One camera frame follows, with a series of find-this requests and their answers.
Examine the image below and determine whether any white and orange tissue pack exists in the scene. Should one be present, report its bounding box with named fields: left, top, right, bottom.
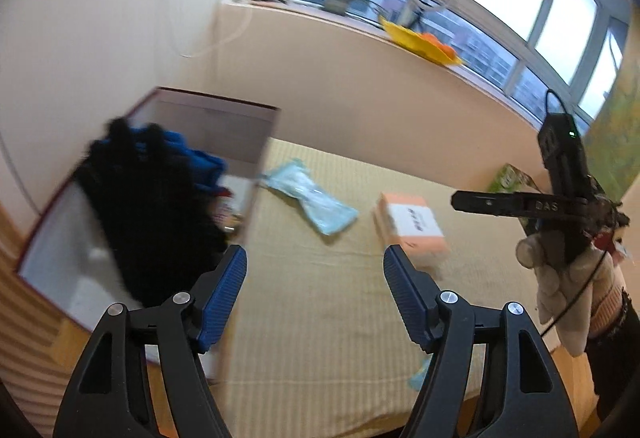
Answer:
left=372, top=191, right=448, bottom=271

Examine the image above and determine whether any blue cloth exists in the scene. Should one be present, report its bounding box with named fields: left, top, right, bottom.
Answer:
left=92, top=130, right=227, bottom=193

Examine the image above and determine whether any green and yellow wall poster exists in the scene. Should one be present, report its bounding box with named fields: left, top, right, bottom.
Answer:
left=582, top=53, right=640, bottom=205

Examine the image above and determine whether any light blue flat sachet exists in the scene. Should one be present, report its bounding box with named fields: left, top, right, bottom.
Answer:
left=407, top=358, right=432, bottom=391

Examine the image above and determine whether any person's right forearm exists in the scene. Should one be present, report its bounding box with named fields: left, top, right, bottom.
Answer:
left=584, top=268, right=640, bottom=425

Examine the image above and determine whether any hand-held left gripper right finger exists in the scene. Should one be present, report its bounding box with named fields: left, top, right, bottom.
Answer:
left=382, top=244, right=581, bottom=438

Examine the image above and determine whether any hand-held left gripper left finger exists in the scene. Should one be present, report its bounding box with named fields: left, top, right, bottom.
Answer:
left=52, top=244, right=248, bottom=438

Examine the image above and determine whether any black drawstring pouch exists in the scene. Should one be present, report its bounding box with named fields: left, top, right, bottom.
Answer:
left=97, top=203, right=232, bottom=310

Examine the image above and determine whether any white wardrobe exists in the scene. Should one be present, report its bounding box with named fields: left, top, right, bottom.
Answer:
left=0, top=0, right=238, bottom=219

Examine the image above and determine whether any red snack packet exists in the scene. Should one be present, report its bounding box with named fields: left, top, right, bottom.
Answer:
left=214, top=188, right=237, bottom=225

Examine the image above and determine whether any yellow striped tablecloth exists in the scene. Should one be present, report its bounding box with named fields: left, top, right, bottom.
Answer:
left=220, top=138, right=598, bottom=436

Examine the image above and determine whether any yellow tray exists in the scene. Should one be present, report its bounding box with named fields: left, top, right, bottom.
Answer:
left=378, top=14, right=464, bottom=67

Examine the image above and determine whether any person's right hand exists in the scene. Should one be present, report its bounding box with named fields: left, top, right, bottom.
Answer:
left=516, top=233, right=627, bottom=359

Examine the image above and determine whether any brown cardboard box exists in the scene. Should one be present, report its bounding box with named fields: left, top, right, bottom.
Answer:
left=17, top=87, right=281, bottom=384

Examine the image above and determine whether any green cardboard box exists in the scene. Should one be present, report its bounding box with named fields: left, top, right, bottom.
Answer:
left=487, top=163, right=540, bottom=195

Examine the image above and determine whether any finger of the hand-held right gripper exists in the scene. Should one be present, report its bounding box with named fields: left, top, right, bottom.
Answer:
left=451, top=189, right=523, bottom=219

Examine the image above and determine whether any light blue plastic packet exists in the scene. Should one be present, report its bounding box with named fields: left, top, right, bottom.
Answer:
left=260, top=159, right=360, bottom=236

